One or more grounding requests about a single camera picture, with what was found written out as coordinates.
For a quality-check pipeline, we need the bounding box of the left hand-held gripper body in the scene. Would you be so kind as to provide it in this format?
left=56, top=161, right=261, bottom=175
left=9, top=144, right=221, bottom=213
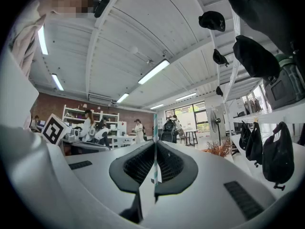
left=41, top=113, right=83, bottom=146

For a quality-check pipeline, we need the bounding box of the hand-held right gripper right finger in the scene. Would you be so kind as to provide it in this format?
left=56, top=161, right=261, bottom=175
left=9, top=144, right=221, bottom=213
left=142, top=139, right=277, bottom=226

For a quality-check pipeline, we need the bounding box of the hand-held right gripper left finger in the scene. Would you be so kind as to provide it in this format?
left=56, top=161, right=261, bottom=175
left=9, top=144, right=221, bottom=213
left=64, top=141, right=156, bottom=224

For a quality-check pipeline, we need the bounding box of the white shelf unit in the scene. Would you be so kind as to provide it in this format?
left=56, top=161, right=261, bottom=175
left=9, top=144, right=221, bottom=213
left=61, top=104, right=120, bottom=130

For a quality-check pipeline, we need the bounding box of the dried orange plant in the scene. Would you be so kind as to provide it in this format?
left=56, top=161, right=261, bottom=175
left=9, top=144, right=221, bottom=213
left=205, top=139, right=232, bottom=158

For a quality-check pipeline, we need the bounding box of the small white table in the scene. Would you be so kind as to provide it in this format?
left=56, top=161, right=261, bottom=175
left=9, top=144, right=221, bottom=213
left=184, top=128, right=199, bottom=146

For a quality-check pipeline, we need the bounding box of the black standing fan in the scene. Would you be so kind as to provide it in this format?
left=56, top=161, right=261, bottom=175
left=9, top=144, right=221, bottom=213
left=209, top=110, right=224, bottom=148

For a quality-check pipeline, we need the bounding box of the large black hanging sling bag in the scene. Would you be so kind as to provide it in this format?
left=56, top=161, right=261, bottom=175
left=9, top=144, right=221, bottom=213
left=261, top=121, right=295, bottom=191

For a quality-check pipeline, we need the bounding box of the white metal display rack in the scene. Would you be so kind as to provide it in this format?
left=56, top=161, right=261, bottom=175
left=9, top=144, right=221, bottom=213
left=223, top=3, right=305, bottom=152

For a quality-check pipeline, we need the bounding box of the green and black backpack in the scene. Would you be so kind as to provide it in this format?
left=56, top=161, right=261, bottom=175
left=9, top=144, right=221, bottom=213
left=263, top=53, right=305, bottom=110

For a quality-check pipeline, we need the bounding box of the large black fabric item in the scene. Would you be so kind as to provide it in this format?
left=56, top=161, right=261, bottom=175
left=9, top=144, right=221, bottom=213
left=221, top=0, right=305, bottom=56

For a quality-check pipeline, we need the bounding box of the wall air conditioner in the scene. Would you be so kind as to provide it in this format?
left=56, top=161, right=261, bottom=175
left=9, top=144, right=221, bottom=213
left=88, top=93, right=113, bottom=105

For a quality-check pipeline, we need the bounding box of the black head-mounted camera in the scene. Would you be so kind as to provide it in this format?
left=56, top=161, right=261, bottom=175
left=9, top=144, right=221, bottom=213
left=93, top=0, right=112, bottom=19

